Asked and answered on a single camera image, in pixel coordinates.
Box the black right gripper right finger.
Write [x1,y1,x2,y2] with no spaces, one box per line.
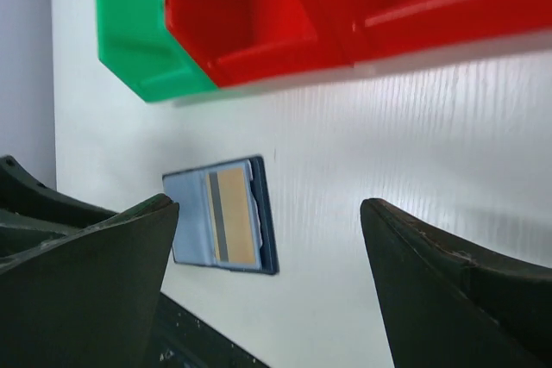
[360,198,551,367]

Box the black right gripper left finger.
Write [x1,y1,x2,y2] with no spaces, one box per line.
[1,194,179,367]

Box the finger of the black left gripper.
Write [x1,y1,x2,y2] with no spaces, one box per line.
[0,154,117,274]

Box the blue leather card holder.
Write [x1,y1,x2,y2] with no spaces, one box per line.
[162,155,279,276]

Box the gold striped card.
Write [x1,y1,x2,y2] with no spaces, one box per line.
[205,166,259,269]

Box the green plastic bin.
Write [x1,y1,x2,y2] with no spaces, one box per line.
[96,0,217,103]

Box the red plastic bin middle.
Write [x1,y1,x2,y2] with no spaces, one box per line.
[166,0,350,87]

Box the red plastic bin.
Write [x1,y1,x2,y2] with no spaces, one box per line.
[284,0,552,70]
[166,0,350,87]

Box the red plastic bin right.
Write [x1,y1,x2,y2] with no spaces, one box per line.
[284,0,552,70]

